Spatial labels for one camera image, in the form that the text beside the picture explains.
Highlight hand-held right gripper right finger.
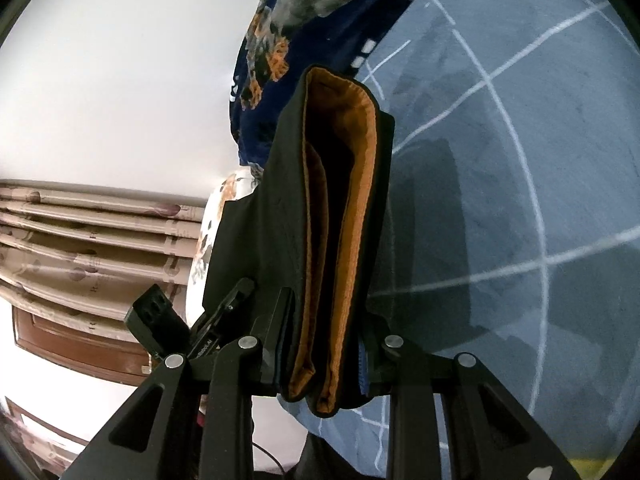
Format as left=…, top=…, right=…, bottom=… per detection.
left=357, top=332, right=583, bottom=480

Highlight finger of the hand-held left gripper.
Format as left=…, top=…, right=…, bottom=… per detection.
left=192, top=277, right=256, bottom=347

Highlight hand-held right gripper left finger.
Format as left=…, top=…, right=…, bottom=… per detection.
left=60, top=287, right=297, bottom=480

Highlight black pants with orange lining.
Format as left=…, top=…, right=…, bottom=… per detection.
left=201, top=65, right=396, bottom=418

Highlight white floral pillow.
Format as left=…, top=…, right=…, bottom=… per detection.
left=186, top=170, right=262, bottom=332

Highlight dark cloth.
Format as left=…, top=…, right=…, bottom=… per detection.
left=294, top=432, right=363, bottom=480

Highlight navy floral blanket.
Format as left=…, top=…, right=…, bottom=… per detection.
left=229, top=0, right=451, bottom=171

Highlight grey bedsheet with white lines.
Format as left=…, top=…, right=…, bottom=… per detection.
left=295, top=0, right=640, bottom=480

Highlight thin black cable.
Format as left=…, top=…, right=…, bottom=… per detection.
left=251, top=439, right=287, bottom=477

